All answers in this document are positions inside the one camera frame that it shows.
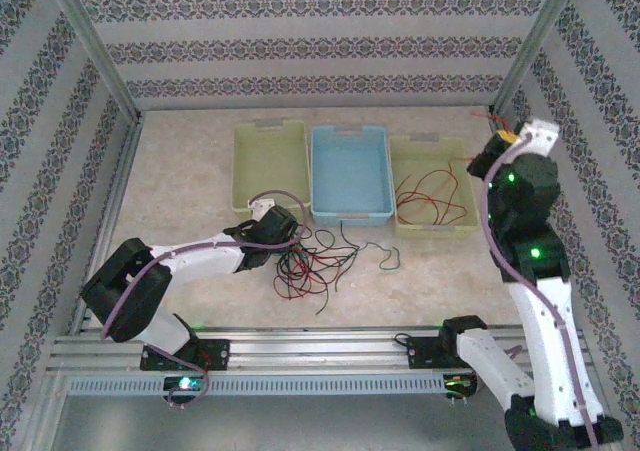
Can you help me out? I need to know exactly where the thin green cable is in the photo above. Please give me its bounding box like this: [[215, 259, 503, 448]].
[[279, 250, 321, 292], [339, 219, 402, 274]]

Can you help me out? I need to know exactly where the green and black cable bundle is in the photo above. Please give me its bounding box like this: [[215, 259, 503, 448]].
[[284, 253, 354, 292]]

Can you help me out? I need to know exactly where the thin red cable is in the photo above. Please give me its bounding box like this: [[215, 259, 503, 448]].
[[272, 250, 324, 302], [396, 112, 511, 226]]

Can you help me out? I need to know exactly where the yellow plastic bin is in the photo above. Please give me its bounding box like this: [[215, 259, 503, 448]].
[[388, 133, 479, 237], [230, 118, 311, 216]]

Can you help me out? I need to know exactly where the blue plastic bin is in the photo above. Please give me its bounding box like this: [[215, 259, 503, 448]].
[[308, 124, 396, 227]]

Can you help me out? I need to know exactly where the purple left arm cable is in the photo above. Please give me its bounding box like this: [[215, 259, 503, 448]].
[[101, 189, 310, 411]]

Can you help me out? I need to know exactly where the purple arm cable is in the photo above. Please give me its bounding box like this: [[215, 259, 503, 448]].
[[101, 189, 310, 411], [479, 133, 601, 451]]

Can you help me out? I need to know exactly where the aluminium frame post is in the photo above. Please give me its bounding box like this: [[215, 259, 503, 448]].
[[492, 0, 584, 115], [42, 0, 142, 122]]

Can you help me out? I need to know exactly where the aluminium mounting rail beam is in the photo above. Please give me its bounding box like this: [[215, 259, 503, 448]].
[[47, 326, 596, 373]]

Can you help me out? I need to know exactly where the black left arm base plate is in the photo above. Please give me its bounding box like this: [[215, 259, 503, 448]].
[[139, 338, 232, 372]]

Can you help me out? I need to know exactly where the aluminium table edge rail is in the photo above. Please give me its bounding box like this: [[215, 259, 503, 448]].
[[69, 110, 146, 333]]

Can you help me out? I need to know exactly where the grey slotted cable duct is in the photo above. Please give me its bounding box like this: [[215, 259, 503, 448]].
[[64, 374, 451, 398]]

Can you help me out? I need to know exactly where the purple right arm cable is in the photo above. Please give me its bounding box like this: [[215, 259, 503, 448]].
[[479, 133, 601, 451]]

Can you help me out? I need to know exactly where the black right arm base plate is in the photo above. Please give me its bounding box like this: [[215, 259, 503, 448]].
[[407, 334, 474, 371]]

